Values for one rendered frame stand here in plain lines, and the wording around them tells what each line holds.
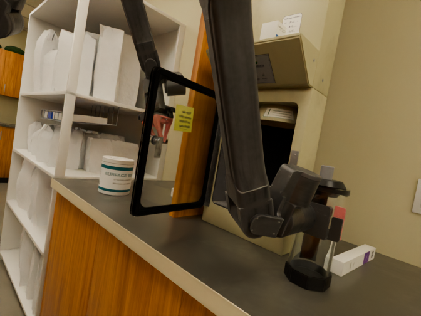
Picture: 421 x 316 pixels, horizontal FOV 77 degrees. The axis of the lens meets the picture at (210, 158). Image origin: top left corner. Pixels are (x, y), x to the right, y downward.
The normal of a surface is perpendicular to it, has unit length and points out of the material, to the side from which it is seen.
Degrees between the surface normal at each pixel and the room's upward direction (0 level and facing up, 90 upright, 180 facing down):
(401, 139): 90
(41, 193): 84
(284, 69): 135
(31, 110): 90
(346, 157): 90
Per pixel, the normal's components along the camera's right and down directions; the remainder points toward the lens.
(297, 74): -0.60, 0.64
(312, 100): 0.72, 0.16
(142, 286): -0.68, -0.07
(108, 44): 0.47, 0.01
